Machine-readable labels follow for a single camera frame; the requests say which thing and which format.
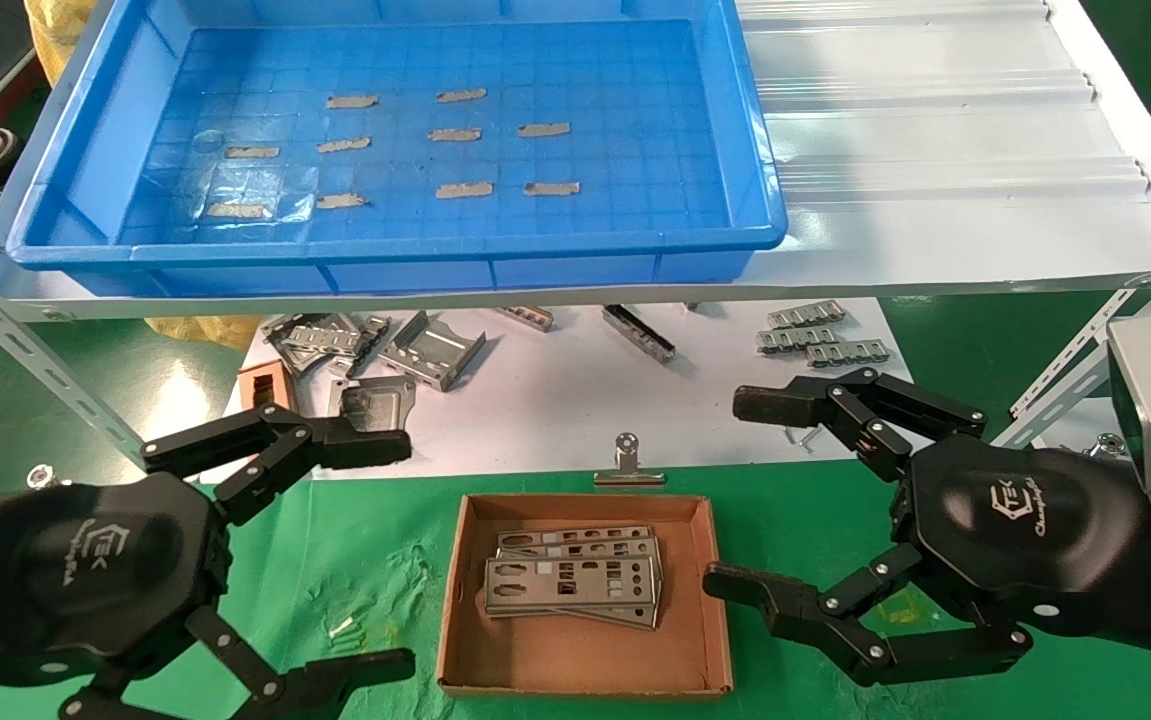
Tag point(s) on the small brown box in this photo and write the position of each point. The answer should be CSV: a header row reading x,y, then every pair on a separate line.
x,y
265,385

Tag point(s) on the dark metal bar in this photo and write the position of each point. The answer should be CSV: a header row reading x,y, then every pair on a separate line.
x,y
640,335

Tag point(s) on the silver binder clip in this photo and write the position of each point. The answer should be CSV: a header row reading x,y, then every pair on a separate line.
x,y
627,468
43,476
1110,445

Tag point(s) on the small silver metal clip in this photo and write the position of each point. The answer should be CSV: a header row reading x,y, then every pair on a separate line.
x,y
527,318

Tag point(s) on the small white scrap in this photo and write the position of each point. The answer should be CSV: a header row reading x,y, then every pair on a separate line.
x,y
342,628

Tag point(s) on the blue plastic tray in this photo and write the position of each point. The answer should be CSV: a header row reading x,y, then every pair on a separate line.
x,y
585,240

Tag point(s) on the small bent metal plate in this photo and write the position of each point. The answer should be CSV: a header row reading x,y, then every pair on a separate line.
x,y
373,335

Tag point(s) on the perforated white shelf strut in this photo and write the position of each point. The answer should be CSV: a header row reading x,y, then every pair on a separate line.
x,y
35,370
1065,382

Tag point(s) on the silver notched metal strip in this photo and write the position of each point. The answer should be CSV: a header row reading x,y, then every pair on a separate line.
x,y
795,339
807,314
850,353

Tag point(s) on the folded silver metal bracket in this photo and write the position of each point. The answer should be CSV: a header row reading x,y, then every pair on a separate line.
x,y
430,352

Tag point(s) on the flat slotted metal plate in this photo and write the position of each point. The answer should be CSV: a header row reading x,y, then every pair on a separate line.
x,y
310,340

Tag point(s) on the square silver metal frame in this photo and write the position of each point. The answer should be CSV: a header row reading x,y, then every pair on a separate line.
x,y
375,400

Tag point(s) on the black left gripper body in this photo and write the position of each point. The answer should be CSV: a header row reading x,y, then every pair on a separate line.
x,y
85,570

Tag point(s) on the grey tape strip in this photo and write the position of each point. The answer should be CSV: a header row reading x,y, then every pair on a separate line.
x,y
344,144
252,152
464,189
341,200
351,101
551,188
544,129
454,134
461,95
238,210

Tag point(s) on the brown cardboard box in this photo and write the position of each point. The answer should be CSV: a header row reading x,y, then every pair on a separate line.
x,y
585,670

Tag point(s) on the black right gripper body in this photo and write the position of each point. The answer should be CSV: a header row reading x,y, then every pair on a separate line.
x,y
1035,540

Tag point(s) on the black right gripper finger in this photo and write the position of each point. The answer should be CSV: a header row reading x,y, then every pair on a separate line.
x,y
785,402
795,610

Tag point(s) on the green cloth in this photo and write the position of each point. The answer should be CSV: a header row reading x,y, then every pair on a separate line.
x,y
355,540

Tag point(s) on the white paper sheet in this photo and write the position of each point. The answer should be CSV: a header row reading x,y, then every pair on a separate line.
x,y
555,410

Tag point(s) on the white metal shelf board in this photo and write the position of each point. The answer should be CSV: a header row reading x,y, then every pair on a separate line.
x,y
935,230

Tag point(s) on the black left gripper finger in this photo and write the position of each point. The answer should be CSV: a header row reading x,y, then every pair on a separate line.
x,y
335,445
335,680

